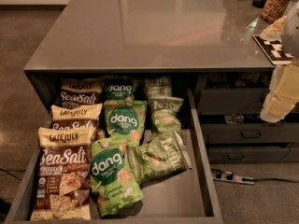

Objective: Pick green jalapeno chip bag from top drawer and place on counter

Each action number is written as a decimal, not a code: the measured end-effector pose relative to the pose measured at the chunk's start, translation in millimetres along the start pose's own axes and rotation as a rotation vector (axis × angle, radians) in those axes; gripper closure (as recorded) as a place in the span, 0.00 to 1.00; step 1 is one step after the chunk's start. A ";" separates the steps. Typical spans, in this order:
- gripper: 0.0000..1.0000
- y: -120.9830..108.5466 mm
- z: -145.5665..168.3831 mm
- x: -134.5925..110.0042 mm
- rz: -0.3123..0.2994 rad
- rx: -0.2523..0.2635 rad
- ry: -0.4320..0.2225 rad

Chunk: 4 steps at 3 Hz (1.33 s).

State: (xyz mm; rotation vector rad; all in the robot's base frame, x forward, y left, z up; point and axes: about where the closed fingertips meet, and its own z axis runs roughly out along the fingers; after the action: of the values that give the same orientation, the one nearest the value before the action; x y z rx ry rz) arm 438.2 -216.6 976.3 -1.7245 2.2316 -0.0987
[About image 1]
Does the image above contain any black power cable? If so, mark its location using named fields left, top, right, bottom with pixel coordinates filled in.
left=252, top=177, right=299, bottom=184

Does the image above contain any black white fiducial marker tile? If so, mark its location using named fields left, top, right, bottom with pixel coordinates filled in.
left=253, top=35, right=292, bottom=65

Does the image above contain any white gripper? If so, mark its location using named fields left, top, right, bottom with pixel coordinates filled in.
left=260, top=63, right=299, bottom=124

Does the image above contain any back green Dang chip bag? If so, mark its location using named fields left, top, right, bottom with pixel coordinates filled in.
left=106, top=78, right=136, bottom=102

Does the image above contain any middle green Dang chip bag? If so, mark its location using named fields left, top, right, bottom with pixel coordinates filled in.
left=104, top=100, right=148, bottom=146

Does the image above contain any back green Kettle chip bag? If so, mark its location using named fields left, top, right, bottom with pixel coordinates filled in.
left=145, top=76, right=172, bottom=98

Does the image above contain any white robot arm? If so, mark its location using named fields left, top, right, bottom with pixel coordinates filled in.
left=260, top=2, right=299, bottom=123

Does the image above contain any middle Late July chip bag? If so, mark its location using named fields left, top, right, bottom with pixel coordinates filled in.
left=51, top=104, right=106, bottom=139

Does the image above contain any glass jar of nuts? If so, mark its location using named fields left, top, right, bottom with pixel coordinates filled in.
left=261, top=0, right=291, bottom=23

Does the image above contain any late july chip bag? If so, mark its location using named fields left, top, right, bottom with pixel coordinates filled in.
left=60, top=78, right=103, bottom=109
left=30, top=128, right=95, bottom=221
left=51, top=104, right=106, bottom=139

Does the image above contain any front Late July chip bag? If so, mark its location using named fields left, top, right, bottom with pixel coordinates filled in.
left=30, top=128, right=95, bottom=221

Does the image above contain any open grey top drawer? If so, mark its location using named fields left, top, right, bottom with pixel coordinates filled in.
left=4, top=88, right=223, bottom=224

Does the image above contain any middle green Kettle chip bag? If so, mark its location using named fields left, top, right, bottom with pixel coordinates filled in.
left=149, top=96, right=184, bottom=134

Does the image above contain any back Late July chip bag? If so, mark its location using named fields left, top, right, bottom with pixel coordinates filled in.
left=60, top=78, right=103, bottom=109

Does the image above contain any green kettle chip bag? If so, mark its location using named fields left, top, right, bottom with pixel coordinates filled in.
left=145, top=76, right=172, bottom=98
left=149, top=96, right=184, bottom=134

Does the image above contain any green dang chip bag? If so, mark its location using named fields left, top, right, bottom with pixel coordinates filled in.
left=104, top=100, right=148, bottom=146
left=90, top=137, right=143, bottom=217
left=106, top=78, right=136, bottom=102

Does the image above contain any white power strip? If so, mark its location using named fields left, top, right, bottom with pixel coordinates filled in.
left=212, top=172, right=255, bottom=186

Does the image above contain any green jalapeno chip bag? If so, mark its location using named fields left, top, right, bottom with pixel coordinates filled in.
left=127, top=131, right=192, bottom=184

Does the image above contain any front green Dang chip bag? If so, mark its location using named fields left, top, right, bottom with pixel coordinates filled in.
left=90, top=137, right=143, bottom=217

